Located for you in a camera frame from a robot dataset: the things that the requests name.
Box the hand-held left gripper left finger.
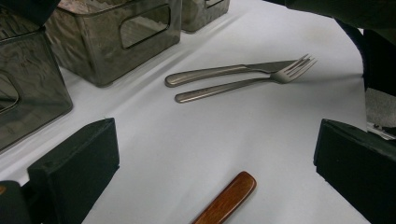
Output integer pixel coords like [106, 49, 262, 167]
[26, 117, 121, 224]

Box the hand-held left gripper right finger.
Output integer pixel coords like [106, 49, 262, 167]
[313, 118, 396, 224]

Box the smoky clear plastic bin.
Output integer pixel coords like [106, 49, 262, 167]
[181, 0, 232, 35]
[0, 6, 74, 153]
[45, 0, 184, 88]

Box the steel table knife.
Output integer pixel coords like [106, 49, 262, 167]
[163, 59, 301, 89]

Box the steel fork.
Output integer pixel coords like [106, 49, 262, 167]
[174, 53, 318, 105]

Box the white tablecloth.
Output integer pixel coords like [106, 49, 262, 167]
[0, 0, 369, 224]

